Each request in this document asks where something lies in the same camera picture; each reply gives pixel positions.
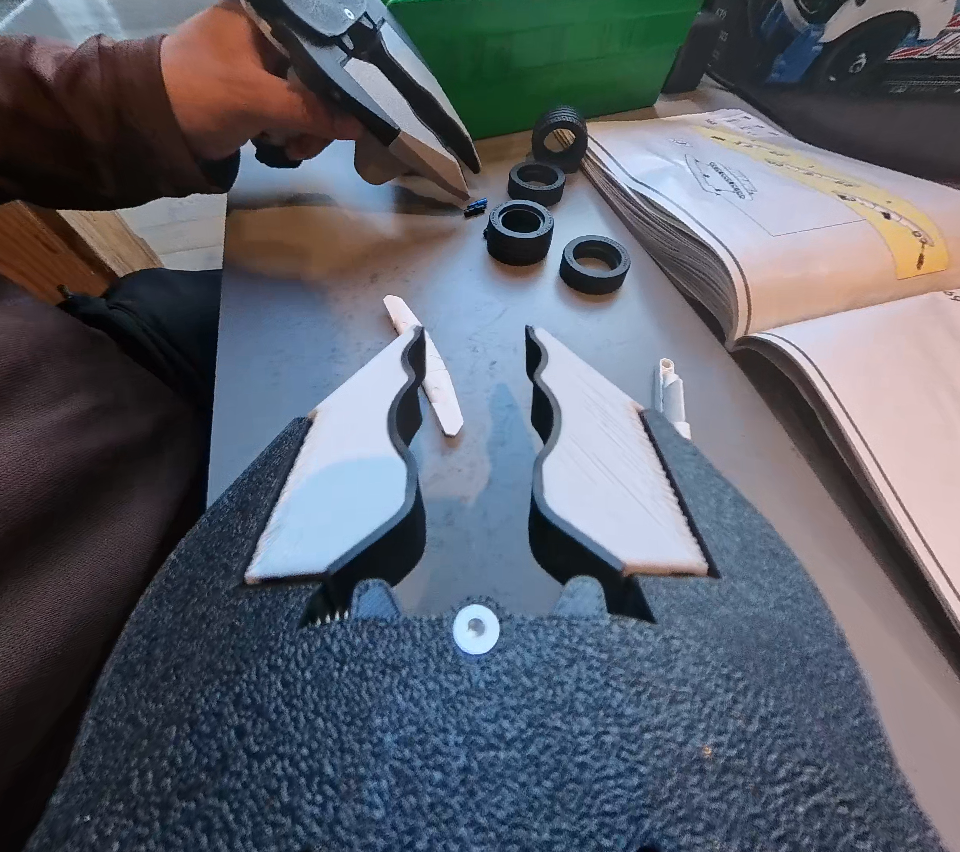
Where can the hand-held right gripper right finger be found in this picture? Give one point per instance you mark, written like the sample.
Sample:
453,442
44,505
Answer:
615,484

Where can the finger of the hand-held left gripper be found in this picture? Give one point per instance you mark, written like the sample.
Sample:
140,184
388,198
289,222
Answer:
405,143
431,98

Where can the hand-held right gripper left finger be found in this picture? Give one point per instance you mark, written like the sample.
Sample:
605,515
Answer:
337,484

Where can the small blue connector pin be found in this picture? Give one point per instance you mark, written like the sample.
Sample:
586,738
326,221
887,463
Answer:
476,206

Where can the long white pointed panel piece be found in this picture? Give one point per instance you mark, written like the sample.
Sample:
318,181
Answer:
444,402

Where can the person's left forearm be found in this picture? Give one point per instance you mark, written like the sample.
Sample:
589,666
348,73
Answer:
82,109

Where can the grey desk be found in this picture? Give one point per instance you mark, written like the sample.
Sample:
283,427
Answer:
315,312

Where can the person's left hand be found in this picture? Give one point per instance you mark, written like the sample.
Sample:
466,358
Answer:
225,86

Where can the green plastic bin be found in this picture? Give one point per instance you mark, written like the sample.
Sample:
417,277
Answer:
525,56

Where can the white beam with cylinders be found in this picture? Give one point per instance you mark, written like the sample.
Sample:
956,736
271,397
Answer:
669,390

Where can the black rubber toy tyre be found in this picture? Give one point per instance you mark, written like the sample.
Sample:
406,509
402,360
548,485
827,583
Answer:
519,188
574,274
574,120
499,244

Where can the person's black garment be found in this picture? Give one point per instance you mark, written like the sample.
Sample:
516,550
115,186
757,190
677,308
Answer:
157,319

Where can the person's brown-shirted torso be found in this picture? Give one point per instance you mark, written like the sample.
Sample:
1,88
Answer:
82,529

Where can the open instruction booklet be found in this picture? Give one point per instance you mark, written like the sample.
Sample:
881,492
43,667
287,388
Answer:
787,206

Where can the wooden bench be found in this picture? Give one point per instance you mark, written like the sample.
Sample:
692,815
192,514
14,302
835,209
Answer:
67,251

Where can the toy car set box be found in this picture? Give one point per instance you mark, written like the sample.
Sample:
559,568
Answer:
840,4

